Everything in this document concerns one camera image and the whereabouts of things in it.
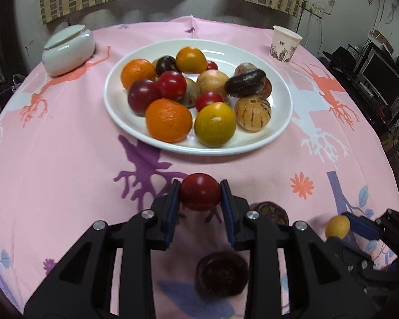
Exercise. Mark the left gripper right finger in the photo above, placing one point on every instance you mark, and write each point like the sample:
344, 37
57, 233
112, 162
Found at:
292, 273

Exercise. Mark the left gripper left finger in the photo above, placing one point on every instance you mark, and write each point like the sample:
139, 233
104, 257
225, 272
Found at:
107, 272

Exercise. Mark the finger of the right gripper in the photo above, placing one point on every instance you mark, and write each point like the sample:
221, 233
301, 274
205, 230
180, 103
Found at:
363, 227
351, 256

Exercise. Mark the small yellow fruit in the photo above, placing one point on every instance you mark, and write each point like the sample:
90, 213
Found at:
338, 227

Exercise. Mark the dark water chestnut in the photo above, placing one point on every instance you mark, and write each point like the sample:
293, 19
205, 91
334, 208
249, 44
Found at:
166, 63
221, 274
272, 211
247, 83

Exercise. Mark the striped pepino melon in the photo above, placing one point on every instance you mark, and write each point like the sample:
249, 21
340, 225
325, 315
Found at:
253, 113

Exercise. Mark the orange mandarin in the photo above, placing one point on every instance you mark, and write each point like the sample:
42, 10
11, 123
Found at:
136, 70
168, 121

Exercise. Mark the green yellow citrus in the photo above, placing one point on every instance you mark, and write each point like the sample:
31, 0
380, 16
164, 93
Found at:
215, 124

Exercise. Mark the large dark red plum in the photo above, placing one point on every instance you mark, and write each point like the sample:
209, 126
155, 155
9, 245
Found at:
141, 94

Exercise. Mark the brown pepino melon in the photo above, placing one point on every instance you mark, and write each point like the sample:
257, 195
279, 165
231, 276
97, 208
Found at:
243, 68

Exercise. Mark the red tomato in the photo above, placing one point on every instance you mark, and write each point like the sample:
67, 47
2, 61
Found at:
200, 192
207, 98
211, 65
172, 85

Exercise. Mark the brownish pepino melon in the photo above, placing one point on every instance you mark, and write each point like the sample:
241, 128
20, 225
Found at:
191, 95

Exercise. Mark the pale pepino melon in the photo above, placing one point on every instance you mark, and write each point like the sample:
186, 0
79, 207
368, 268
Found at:
213, 81

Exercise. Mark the yellow orange citrus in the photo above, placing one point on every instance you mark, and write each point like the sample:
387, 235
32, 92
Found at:
191, 60

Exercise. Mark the computer monitor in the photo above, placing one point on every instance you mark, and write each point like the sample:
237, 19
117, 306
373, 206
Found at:
382, 77

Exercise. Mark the floral paper cup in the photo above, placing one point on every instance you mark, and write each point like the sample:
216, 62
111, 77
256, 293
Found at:
284, 44

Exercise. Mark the white oval plate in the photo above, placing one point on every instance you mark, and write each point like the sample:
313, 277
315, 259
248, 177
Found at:
227, 58

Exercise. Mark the white lidded ceramic jar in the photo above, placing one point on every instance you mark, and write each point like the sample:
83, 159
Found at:
68, 49

